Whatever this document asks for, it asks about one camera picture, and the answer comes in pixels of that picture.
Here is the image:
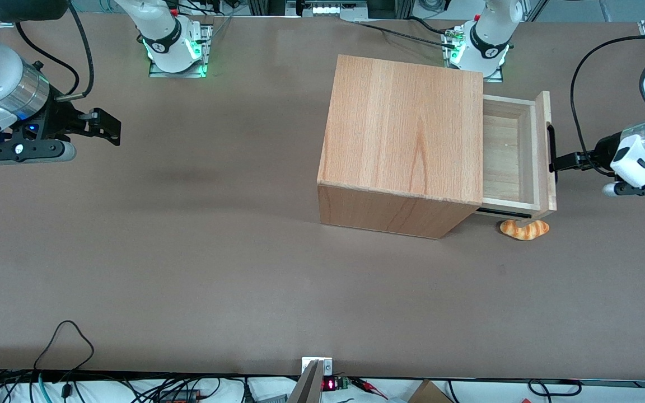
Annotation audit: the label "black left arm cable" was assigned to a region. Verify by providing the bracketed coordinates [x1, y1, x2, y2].
[571, 35, 645, 175]

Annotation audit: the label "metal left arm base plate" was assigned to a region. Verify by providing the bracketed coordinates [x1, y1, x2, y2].
[441, 28, 504, 83]

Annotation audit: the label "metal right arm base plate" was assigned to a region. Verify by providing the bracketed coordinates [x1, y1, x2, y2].
[148, 25, 212, 78]

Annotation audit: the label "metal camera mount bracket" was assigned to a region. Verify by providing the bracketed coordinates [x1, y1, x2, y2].
[287, 357, 334, 403]

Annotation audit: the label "black cable across table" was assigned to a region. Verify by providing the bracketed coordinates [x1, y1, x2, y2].
[355, 20, 459, 49]

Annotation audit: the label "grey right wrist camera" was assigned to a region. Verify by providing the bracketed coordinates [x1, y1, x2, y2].
[0, 140, 77, 165]

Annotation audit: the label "black coiled cable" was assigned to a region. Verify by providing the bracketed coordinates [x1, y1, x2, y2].
[528, 379, 582, 397]

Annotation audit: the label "thin black looped cable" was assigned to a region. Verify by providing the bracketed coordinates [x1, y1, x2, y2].
[34, 320, 95, 371]

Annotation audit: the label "tangled black cable bundle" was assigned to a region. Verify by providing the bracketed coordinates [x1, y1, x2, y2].
[0, 369, 247, 403]

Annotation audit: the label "light wooden drawer cabinet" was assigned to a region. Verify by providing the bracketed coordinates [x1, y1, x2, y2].
[317, 54, 484, 240]

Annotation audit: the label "brown cardboard piece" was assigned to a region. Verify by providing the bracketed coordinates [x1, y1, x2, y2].
[409, 380, 453, 403]

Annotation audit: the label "device with white lights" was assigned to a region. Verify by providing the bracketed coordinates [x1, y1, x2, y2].
[286, 0, 369, 18]

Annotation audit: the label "red clip leads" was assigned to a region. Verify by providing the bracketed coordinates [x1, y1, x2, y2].
[350, 377, 389, 400]

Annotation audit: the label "wooden drawer with black handle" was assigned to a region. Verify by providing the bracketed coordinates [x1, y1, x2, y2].
[476, 91, 558, 220]

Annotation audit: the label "striped toy bread roll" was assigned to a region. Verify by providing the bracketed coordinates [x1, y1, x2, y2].
[500, 219, 550, 241]

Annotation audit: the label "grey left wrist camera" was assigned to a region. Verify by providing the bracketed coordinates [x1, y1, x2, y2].
[602, 179, 645, 197]

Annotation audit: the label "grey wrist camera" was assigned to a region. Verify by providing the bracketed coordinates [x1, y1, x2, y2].
[602, 179, 645, 197]
[0, 140, 77, 165]

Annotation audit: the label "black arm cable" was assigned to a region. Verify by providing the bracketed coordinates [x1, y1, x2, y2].
[571, 35, 645, 175]
[15, 3, 95, 102]

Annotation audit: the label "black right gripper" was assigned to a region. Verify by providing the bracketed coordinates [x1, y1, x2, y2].
[6, 101, 122, 147]

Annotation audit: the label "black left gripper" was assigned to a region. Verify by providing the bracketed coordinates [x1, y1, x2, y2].
[550, 134, 621, 174]

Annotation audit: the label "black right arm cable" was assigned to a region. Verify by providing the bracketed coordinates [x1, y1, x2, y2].
[15, 3, 95, 102]

